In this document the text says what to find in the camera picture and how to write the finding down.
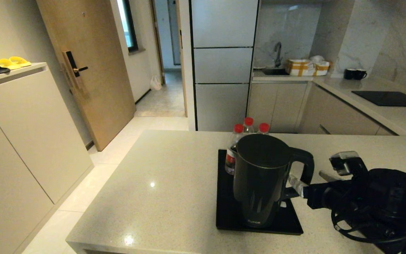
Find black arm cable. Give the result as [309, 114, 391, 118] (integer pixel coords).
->
[332, 208, 401, 244]

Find light wooden door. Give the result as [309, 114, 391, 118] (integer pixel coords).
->
[36, 0, 136, 151]

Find tall white refrigerator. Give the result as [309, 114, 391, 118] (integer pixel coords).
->
[189, 0, 260, 131]

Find cardboard box with yellow tape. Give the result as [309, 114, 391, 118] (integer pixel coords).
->
[309, 55, 331, 76]

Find dark kitchen sink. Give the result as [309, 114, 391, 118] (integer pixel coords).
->
[262, 67, 290, 75]

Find black electric kettle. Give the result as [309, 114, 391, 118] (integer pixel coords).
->
[233, 134, 315, 228]

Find beige kitchen counter cabinets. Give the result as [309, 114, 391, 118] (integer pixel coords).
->
[247, 81, 397, 136]

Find yellow slipper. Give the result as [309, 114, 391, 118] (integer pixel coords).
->
[0, 58, 21, 70]
[9, 56, 32, 67]

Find yellow white box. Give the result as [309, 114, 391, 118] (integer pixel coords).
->
[286, 59, 315, 76]

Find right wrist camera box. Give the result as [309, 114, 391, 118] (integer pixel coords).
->
[329, 151, 361, 176]

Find black induction cooktop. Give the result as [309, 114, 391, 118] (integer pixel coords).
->
[352, 90, 406, 107]

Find metal kitchen faucet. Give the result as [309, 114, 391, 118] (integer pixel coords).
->
[274, 42, 283, 67]

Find black door lock handle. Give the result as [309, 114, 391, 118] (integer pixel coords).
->
[62, 50, 88, 89]

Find beige shoe cabinet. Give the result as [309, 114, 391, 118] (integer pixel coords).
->
[0, 62, 94, 254]

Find dark framed window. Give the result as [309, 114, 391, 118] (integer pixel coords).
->
[117, 0, 139, 53]

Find black rectangular tray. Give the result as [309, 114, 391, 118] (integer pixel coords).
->
[216, 149, 303, 236]

